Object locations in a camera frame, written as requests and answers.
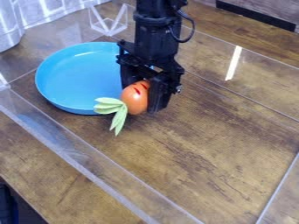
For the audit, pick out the orange toy carrot green leaves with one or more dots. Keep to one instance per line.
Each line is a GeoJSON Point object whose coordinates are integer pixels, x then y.
{"type": "Point", "coordinates": [133, 103]}

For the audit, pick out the clear acrylic triangular bracket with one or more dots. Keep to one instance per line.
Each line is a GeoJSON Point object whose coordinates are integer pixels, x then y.
{"type": "Point", "coordinates": [107, 26]}

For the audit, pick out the dark baseboard strip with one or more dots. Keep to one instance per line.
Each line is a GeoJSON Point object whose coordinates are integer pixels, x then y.
{"type": "Point", "coordinates": [277, 22]}

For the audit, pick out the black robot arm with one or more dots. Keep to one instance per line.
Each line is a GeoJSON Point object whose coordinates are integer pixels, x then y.
{"type": "Point", "coordinates": [161, 8]}

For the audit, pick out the blue round plastic tray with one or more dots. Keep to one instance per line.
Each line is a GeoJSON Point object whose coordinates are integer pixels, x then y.
{"type": "Point", "coordinates": [79, 74]}

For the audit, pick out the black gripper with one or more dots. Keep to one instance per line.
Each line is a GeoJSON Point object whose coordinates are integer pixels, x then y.
{"type": "Point", "coordinates": [153, 50]}

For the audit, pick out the clear acrylic enclosure panel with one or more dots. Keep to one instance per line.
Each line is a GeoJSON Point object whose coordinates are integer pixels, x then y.
{"type": "Point", "coordinates": [153, 207]}

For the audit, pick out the white grey patterned curtain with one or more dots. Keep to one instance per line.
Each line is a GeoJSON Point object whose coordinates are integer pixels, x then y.
{"type": "Point", "coordinates": [23, 14]}

